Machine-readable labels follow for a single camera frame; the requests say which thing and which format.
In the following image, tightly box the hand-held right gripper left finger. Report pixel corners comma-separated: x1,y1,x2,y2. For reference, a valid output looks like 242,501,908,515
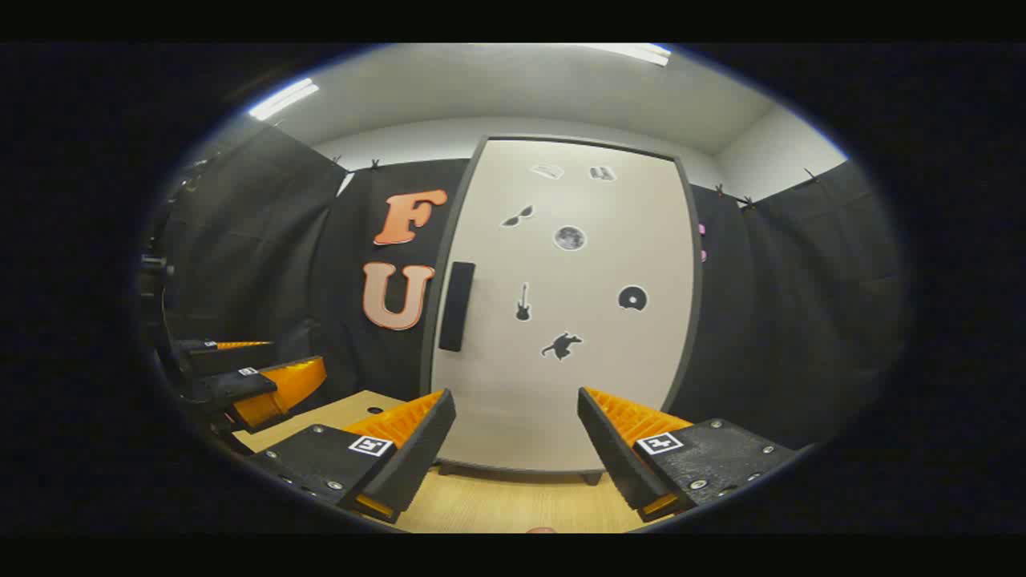
244,388,458,526

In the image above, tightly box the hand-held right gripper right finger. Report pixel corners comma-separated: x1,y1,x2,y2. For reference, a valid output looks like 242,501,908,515
577,387,802,523

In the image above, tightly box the grey cabinet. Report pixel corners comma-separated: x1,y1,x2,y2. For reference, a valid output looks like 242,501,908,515
421,134,705,486

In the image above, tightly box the white cabinet door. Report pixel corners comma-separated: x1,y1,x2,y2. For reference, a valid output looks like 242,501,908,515
431,139,697,474

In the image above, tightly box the black backdrop cloth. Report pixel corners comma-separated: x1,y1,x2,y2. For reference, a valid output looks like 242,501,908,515
143,120,911,451

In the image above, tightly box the black door handle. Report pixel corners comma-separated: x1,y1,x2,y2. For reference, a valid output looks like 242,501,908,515
438,261,476,353

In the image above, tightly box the ceiling light panel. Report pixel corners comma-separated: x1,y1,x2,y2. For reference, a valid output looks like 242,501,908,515
248,78,320,122
592,43,673,67

